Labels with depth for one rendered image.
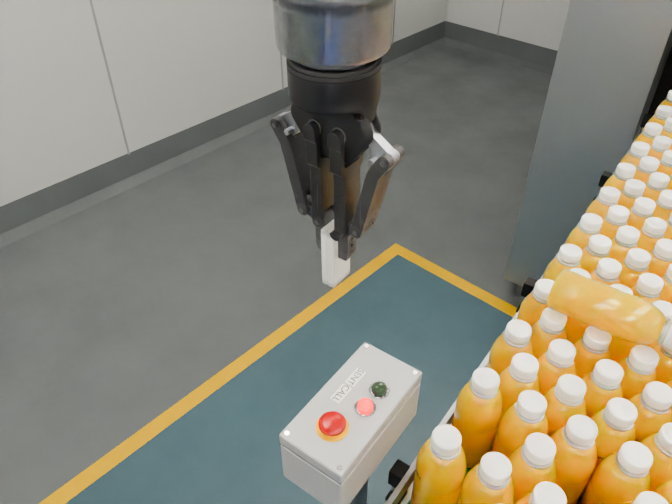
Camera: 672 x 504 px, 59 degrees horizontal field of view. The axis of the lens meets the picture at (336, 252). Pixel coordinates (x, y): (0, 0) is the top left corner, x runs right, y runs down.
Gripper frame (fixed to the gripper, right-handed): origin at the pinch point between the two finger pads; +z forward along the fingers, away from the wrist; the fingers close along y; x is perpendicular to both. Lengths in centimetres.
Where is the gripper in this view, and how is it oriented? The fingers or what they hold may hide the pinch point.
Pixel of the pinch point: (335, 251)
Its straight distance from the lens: 59.1
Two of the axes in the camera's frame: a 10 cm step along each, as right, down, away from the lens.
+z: 0.1, 7.7, 6.4
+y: -8.1, -3.7, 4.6
